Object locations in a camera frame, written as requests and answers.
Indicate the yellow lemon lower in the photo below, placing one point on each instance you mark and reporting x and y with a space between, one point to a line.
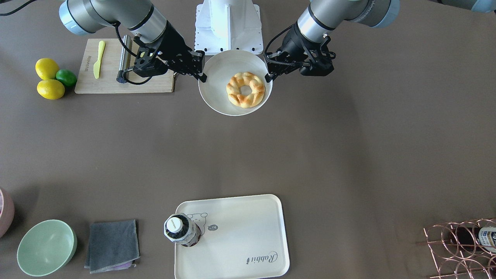
51 89

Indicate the steel cylinder grinder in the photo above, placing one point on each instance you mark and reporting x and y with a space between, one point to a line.
124 60

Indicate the braided glazed donut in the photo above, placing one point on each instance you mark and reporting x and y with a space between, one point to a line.
245 90

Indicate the bottle in rack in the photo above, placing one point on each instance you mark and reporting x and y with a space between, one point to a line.
474 239

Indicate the dark tea bottle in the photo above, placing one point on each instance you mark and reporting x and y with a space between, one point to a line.
182 230

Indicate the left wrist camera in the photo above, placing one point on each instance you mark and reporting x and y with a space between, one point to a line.
320 58

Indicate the cream serving tray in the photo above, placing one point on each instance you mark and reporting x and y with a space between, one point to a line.
242 238

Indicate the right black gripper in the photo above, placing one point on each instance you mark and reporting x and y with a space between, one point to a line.
174 43

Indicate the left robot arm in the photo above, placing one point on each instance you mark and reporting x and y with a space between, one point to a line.
324 16

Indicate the yellow plastic knife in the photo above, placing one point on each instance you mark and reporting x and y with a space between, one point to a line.
97 64

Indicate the green bowl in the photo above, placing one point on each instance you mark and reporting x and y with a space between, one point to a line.
46 247

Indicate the grey folded cloth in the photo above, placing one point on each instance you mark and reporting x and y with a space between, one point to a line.
112 246

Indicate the copper wire bottle rack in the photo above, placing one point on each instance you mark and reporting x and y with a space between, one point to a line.
453 263

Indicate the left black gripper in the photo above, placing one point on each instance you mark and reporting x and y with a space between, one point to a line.
291 41

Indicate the yellow lemon upper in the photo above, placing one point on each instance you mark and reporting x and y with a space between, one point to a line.
46 68

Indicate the wooden cutting board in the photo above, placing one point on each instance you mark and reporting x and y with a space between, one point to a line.
107 83

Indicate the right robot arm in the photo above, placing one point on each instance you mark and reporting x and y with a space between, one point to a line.
140 17

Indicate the pink bowl with ice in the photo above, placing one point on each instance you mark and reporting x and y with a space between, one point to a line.
7 211

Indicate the green lime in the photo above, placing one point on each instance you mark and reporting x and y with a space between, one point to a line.
66 77

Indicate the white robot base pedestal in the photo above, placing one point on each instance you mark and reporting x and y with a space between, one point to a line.
223 25

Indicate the yellow lemon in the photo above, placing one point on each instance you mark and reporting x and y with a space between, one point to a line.
51 89
46 68

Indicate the white round plate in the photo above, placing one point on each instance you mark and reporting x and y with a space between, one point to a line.
219 69

